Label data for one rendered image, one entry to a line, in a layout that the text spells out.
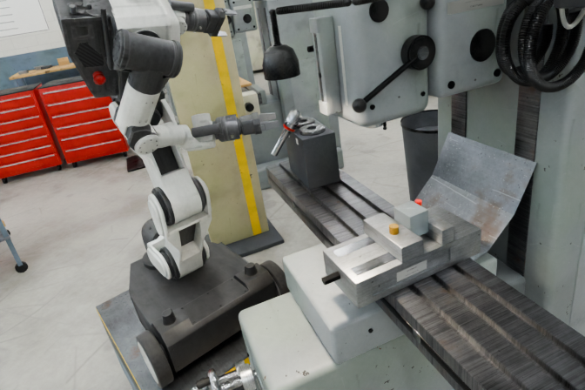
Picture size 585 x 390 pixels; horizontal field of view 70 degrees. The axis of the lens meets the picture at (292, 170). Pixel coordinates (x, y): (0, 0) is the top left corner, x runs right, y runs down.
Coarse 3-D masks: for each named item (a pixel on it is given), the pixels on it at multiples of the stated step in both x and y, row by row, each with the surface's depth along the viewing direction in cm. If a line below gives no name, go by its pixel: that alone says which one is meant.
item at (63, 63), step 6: (60, 60) 818; (66, 60) 823; (36, 66) 813; (42, 66) 806; (48, 66) 801; (54, 66) 823; (60, 66) 804; (66, 66) 786; (72, 66) 784; (18, 72) 769; (24, 72) 773; (30, 72) 779; (36, 72) 766; (42, 72) 769; (48, 72) 773; (12, 78) 755; (24, 84) 823
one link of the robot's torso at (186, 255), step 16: (208, 192) 148; (160, 208) 138; (208, 208) 151; (160, 224) 142; (176, 224) 149; (192, 224) 149; (208, 224) 154; (176, 240) 148; (192, 240) 165; (176, 256) 158; (192, 256) 162; (176, 272) 163
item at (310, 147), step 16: (304, 128) 145; (320, 128) 143; (288, 144) 157; (304, 144) 139; (320, 144) 141; (304, 160) 142; (320, 160) 143; (336, 160) 145; (304, 176) 148; (320, 176) 145; (336, 176) 147
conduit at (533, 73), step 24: (528, 0) 85; (552, 0) 75; (504, 24) 82; (528, 24) 79; (552, 24) 88; (504, 48) 83; (528, 48) 77; (576, 48) 85; (504, 72) 90; (528, 72) 80; (552, 72) 86; (576, 72) 84
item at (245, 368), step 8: (240, 368) 113; (248, 368) 113; (208, 376) 110; (216, 376) 110; (240, 376) 113; (248, 376) 111; (256, 376) 114; (200, 384) 108; (208, 384) 109; (216, 384) 108; (224, 384) 112; (232, 384) 112; (240, 384) 113; (248, 384) 111
